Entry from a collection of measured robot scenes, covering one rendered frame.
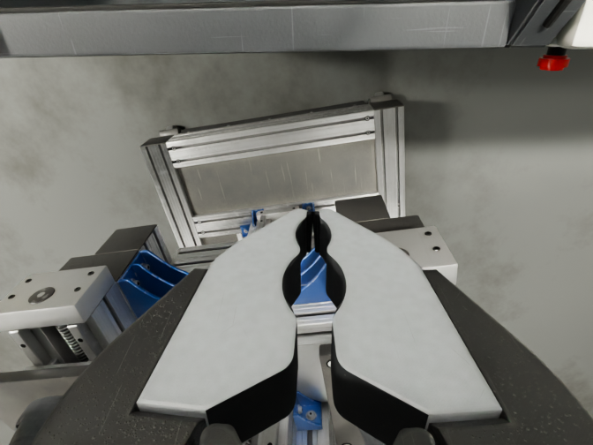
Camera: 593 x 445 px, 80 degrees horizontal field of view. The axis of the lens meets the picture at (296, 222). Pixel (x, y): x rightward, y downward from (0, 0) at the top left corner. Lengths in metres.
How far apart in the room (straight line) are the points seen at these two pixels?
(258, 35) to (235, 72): 0.99
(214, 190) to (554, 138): 1.27
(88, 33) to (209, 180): 0.89
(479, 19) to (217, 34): 0.25
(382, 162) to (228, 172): 0.52
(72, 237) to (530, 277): 2.12
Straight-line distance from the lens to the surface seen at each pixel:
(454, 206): 1.63
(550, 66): 0.62
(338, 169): 1.22
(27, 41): 0.48
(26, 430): 0.65
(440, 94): 1.44
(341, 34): 0.39
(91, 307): 0.60
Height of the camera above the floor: 1.34
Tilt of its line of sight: 60 degrees down
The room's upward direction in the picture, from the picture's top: 176 degrees counter-clockwise
